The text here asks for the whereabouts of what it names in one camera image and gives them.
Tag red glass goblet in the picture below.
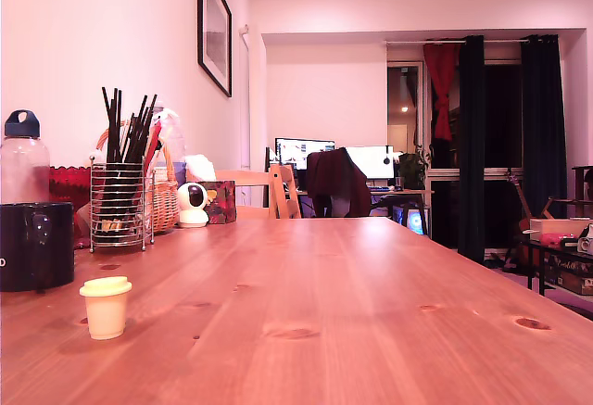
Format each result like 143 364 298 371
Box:
49 165 93 242

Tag dark board game box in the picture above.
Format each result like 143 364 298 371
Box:
544 256 593 296

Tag green potted plant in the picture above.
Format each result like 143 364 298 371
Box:
397 145 432 191

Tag grey office chair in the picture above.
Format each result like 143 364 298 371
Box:
319 191 372 219

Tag lit computer tower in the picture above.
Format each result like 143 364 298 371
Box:
392 204 430 235

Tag white curtain rod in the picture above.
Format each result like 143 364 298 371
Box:
385 38 529 46

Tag dark curtain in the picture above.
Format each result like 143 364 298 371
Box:
458 35 486 265
521 33 569 219

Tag red utensil handle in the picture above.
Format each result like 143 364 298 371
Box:
146 120 164 165

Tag wooden desk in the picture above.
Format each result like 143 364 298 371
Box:
296 186 435 239

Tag pink case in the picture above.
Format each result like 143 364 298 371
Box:
540 233 578 248

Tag pale wooden box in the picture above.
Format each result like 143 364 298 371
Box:
529 218 593 243

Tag acoustic guitar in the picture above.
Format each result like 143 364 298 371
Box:
504 168 535 270

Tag red curtain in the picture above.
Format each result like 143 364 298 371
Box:
423 42 462 142

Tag floral patterned box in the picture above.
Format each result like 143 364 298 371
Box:
198 180 238 225

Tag low black side table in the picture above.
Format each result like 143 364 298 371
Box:
521 237 593 297

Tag black framed wall picture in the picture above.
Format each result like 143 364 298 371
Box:
196 0 233 98

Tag clear plastic bottle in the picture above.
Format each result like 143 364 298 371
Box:
152 107 189 175

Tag dark red jacket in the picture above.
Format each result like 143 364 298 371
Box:
306 147 372 219

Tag white tissue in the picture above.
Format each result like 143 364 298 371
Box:
183 154 218 183

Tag computer monitor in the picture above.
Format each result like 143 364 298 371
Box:
274 137 336 178
345 146 395 181

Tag wicker basket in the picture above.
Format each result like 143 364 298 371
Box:
95 120 181 234

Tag chrome wire utensil rack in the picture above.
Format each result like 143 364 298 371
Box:
88 154 157 253

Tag white wall pipe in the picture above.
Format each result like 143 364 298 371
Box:
238 23 252 170

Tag wooden chair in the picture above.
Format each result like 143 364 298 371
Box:
215 163 303 220

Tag yellow coffee capsule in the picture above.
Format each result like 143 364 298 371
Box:
79 275 133 341

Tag black chopstick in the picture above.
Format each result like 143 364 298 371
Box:
110 88 118 164
116 89 123 164
123 95 148 164
101 86 113 164
132 94 158 164

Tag small white round camera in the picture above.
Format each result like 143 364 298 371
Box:
176 182 210 229

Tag dark wooden shelf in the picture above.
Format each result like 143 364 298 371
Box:
572 165 593 202

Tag white instant camera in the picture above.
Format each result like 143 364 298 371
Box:
578 222 593 256

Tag dark blue coffee mug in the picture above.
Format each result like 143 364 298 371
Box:
0 201 75 293

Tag clear water bottle blue cap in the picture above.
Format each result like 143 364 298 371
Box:
0 108 51 206

